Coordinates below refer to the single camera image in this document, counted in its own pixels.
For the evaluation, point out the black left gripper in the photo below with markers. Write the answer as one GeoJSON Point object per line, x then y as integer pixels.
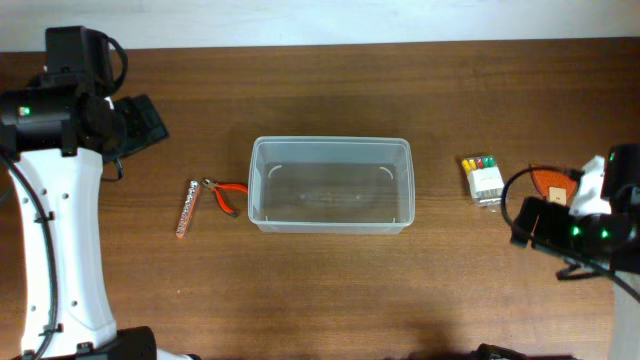
{"type": "Point", "coordinates": [147, 125]}

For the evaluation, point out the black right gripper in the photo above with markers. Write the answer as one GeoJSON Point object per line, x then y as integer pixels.
{"type": "Point", "coordinates": [542, 232]}

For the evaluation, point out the orange scraper wooden handle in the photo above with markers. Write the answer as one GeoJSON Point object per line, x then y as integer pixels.
{"type": "Point", "coordinates": [553, 186]}

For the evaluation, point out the pack of coloured bits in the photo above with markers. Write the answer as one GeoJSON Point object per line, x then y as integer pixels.
{"type": "Point", "coordinates": [484, 179]}

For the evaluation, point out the clear plastic container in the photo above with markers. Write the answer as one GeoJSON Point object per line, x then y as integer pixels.
{"type": "Point", "coordinates": [331, 184]}

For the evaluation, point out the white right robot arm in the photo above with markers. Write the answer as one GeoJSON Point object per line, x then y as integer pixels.
{"type": "Point", "coordinates": [597, 235]}

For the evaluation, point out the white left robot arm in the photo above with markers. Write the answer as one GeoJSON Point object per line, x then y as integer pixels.
{"type": "Point", "coordinates": [57, 134]}

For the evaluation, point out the red handled cutting pliers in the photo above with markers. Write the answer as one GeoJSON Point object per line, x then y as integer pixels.
{"type": "Point", "coordinates": [218, 189]}

